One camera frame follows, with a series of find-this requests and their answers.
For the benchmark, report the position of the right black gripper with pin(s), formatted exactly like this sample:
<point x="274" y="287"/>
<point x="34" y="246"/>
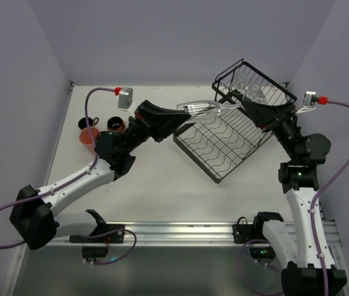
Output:
<point x="276" y="116"/>

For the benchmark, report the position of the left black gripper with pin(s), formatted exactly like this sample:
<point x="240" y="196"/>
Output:
<point x="147" y="119"/>

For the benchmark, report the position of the orange ceramic mug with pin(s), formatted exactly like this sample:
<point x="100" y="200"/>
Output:
<point x="116" y="124"/>

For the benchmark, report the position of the clear wine glass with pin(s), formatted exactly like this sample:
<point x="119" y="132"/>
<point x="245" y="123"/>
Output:
<point x="254" y="93"/>
<point x="200" y="110"/>
<point x="240" y="81"/>

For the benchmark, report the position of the pink tall tumbler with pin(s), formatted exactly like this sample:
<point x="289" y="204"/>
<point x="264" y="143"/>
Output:
<point x="87" y="137"/>

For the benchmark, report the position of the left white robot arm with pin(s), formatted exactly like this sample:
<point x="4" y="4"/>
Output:
<point x="37" y="214"/>

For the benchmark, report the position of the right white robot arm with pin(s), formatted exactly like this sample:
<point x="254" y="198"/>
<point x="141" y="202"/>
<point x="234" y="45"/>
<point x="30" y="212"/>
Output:
<point x="308" y="268"/>

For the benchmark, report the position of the right black controller box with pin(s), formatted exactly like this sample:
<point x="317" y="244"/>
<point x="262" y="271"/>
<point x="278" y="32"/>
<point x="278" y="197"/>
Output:
<point x="262" y="252"/>

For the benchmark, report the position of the black controller box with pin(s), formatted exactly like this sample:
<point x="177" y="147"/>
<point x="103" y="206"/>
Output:
<point x="92" y="253"/>
<point x="262" y="252"/>

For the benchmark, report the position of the left black controller box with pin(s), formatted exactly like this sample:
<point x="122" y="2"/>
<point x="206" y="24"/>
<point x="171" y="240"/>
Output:
<point x="92" y="253"/>

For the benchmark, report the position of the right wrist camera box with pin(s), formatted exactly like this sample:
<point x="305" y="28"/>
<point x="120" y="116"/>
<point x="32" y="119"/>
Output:
<point x="310" y="100"/>

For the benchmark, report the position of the black wire dish rack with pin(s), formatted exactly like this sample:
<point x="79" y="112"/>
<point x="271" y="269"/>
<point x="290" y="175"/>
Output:
<point x="219" y="145"/>

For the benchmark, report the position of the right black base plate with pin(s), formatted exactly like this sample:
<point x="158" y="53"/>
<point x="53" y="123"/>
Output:
<point x="243" y="233"/>

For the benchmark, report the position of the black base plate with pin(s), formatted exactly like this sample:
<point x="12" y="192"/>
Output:
<point x="103" y="234"/>
<point x="243" y="233"/>

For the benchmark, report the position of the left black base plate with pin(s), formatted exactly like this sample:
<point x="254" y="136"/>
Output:
<point x="103" y="234"/>

